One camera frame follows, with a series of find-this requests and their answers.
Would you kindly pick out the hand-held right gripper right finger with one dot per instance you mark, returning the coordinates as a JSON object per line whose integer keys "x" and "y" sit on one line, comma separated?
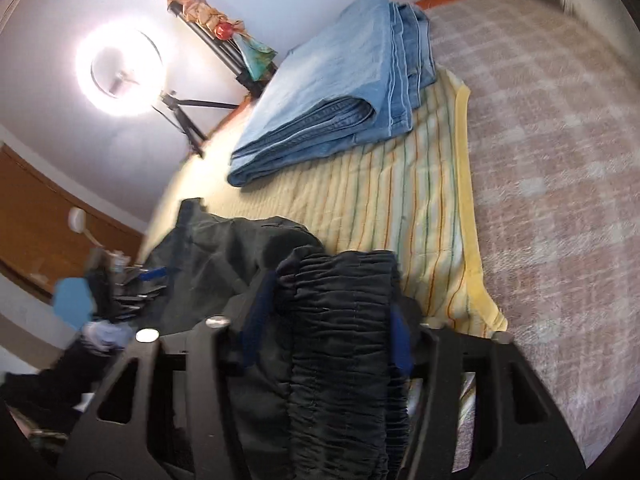
{"x": 400, "y": 340}

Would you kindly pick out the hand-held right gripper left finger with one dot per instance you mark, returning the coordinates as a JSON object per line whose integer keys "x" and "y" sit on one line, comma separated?
{"x": 257, "y": 310}

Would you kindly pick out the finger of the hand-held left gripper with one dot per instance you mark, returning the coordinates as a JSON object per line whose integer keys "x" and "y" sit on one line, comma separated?
{"x": 150, "y": 276}

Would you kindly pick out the dark green pants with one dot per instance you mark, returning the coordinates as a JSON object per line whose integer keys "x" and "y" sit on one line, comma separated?
{"x": 340, "y": 360}

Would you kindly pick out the person's left forearm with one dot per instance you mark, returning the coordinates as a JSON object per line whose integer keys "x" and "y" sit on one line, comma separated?
{"x": 55, "y": 380}

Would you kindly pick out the person's left hand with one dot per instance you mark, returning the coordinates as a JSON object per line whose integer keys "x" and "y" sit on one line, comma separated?
{"x": 102, "y": 337}

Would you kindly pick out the blue chair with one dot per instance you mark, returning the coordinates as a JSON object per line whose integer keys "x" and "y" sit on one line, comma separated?
{"x": 72, "y": 302}

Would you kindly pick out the wooden door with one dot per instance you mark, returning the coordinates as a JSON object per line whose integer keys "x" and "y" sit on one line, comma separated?
{"x": 40, "y": 210}

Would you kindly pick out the yellow striped blanket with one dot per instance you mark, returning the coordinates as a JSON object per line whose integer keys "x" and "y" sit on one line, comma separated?
{"x": 400, "y": 195}

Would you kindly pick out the black tripod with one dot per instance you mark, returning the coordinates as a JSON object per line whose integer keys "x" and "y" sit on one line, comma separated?
{"x": 172, "y": 105}

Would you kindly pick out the pink checked bedspread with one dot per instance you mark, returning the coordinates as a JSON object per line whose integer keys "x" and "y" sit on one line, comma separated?
{"x": 550, "y": 185}

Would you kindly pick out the folded black metal rack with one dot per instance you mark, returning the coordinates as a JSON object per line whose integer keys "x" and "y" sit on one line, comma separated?
{"x": 225, "y": 55}

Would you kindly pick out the folded blue jeans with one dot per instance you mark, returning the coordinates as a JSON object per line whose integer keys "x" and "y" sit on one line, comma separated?
{"x": 325, "y": 85}

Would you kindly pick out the colourful cloth garland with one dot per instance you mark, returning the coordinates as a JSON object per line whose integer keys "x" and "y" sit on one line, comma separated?
{"x": 200, "y": 7}

